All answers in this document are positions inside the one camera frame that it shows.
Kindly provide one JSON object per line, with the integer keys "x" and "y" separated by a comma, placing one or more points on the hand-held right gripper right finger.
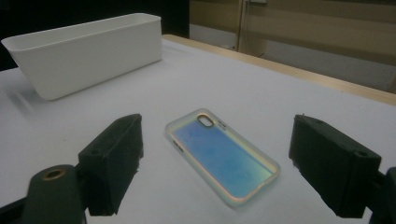
{"x": 333, "y": 168}

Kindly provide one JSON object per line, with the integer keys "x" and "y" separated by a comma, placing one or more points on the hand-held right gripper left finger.
{"x": 109, "y": 168}

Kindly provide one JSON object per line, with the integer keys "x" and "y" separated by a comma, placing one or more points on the iridescent phone case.
{"x": 221, "y": 157}

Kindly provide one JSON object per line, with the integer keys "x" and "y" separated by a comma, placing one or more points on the white plastic bin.
{"x": 85, "y": 54}

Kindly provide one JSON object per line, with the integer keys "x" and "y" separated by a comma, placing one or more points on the metal stand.
{"x": 249, "y": 26}

